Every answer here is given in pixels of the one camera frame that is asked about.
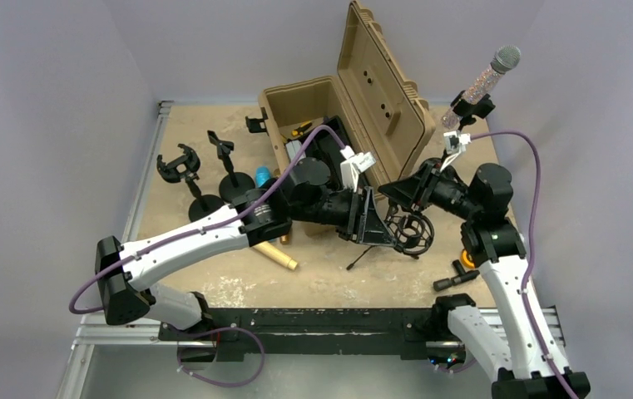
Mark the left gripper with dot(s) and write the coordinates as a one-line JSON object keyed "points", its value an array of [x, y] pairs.
{"points": [[372, 229]]}

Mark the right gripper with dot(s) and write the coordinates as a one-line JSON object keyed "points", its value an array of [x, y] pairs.
{"points": [[412, 190]]}

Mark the black tripod shock-mount stand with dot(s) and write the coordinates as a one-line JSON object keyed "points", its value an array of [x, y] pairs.
{"points": [[413, 233]]}

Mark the cream yellow microphone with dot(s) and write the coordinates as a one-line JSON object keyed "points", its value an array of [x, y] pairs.
{"points": [[276, 255]]}

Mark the blue microphone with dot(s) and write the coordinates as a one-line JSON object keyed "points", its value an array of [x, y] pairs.
{"points": [[263, 176]]}

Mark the black round-base mic stand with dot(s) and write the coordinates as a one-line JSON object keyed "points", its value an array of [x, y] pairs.
{"points": [[235, 183]]}

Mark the black shock-mount desk stand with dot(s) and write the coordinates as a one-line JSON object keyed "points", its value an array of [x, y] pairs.
{"points": [[185, 169]]}

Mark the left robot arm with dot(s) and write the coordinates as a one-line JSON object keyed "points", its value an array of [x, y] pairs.
{"points": [[130, 273]]}

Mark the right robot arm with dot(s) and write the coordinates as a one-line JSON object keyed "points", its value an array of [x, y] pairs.
{"points": [[526, 361]]}

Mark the black clip mic stand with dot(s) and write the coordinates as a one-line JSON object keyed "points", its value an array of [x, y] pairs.
{"points": [[468, 112]]}

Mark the glitter silver microphone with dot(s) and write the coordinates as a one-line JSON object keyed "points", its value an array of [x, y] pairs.
{"points": [[505, 59]]}

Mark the tan plastic toolbox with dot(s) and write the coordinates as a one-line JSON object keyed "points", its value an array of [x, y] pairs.
{"points": [[379, 106]]}

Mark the yellow tape measure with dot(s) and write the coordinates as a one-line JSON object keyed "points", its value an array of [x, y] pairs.
{"points": [[466, 260]]}

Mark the black toolbox tray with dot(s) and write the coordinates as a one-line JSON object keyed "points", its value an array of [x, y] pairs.
{"points": [[326, 149]]}

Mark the black cylindrical adapter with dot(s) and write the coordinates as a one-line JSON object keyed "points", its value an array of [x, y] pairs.
{"points": [[463, 275]]}

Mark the grey small parts case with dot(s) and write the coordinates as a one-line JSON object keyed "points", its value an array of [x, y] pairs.
{"points": [[293, 147]]}

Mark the yellow black tool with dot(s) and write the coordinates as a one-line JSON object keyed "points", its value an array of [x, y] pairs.
{"points": [[300, 130]]}

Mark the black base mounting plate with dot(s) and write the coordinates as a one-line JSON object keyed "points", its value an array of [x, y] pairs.
{"points": [[408, 333]]}

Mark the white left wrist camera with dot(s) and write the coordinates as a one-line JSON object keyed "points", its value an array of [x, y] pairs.
{"points": [[353, 165]]}

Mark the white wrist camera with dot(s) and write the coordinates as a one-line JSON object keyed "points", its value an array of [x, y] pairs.
{"points": [[353, 165], [455, 144]]}

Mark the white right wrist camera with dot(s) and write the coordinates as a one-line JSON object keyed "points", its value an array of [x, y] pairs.
{"points": [[455, 144]]}

